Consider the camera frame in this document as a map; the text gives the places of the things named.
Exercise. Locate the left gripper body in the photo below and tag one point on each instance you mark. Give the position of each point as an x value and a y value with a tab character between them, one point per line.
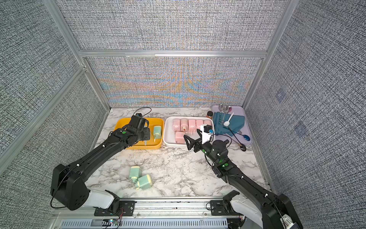
146	134

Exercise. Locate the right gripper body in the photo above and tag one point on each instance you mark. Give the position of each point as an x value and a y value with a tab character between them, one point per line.
207	150

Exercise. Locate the pink sharpener front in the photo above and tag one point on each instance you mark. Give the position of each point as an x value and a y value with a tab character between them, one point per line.
179	137

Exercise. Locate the yellow storage box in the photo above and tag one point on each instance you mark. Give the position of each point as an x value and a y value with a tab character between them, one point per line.
152	143

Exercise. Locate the white storage box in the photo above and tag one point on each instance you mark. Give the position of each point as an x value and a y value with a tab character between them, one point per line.
169	133

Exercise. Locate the green sharpener front yellow cap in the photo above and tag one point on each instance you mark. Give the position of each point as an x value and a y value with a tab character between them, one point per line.
144	182

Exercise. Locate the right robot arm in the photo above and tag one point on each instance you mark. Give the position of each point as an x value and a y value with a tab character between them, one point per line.
262	207

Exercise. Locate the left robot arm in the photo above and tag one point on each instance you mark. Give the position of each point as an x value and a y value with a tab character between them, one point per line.
68	181

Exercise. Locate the white plastic spoon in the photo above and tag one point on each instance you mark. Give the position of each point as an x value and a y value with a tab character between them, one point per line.
227	123

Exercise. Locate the orange spice jar black lid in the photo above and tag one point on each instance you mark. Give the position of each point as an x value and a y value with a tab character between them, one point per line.
210	114

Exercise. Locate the black spoon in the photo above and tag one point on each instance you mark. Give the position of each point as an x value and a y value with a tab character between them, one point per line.
242	146

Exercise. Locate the lavender tray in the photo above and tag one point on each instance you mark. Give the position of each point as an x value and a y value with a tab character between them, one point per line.
237	110

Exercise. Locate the teal cloth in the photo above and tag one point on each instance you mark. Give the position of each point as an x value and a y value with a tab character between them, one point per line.
236	123

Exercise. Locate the blue spoon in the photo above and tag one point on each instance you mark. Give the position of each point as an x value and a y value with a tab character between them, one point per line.
246	137

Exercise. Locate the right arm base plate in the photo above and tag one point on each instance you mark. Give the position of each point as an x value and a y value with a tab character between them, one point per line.
220	208

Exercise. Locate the aluminium front rail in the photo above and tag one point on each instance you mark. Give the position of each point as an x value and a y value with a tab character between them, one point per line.
154	213

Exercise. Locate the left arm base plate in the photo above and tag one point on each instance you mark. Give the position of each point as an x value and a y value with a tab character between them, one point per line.
121	208

